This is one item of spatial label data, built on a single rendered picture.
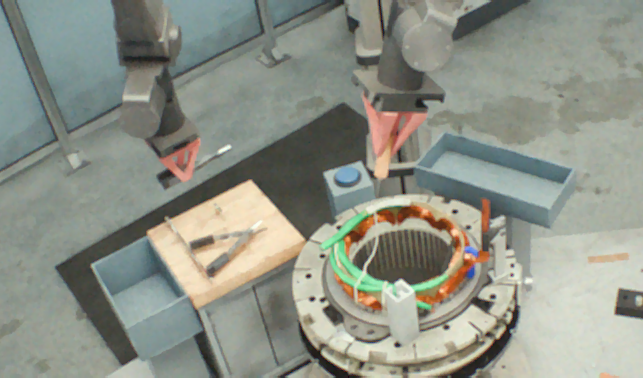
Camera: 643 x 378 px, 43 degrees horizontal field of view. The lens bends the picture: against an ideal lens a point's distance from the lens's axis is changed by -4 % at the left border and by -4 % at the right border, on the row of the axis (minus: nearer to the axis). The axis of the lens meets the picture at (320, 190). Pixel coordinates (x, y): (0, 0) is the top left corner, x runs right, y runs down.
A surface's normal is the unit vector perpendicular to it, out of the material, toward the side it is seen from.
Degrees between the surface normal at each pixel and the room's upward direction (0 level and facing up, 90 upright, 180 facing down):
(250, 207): 0
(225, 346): 90
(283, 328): 90
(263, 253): 0
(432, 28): 79
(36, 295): 0
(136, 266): 90
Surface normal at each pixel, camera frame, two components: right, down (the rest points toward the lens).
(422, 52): 0.07, 0.49
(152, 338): 0.50, 0.50
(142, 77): 0.02, -0.69
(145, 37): -0.03, 0.93
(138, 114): -0.02, 0.67
